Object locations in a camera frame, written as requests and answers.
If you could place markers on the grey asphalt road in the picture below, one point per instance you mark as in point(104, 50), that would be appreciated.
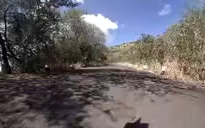
point(133, 96)

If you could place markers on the row of trees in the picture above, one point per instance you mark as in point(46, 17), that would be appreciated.
point(40, 40)

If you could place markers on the robot's own part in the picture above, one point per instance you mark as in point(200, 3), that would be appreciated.
point(136, 124)

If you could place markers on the dry grass verge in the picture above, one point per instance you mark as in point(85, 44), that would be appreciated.
point(175, 72)

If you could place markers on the row of bushes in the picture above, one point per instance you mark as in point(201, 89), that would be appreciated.
point(190, 40)

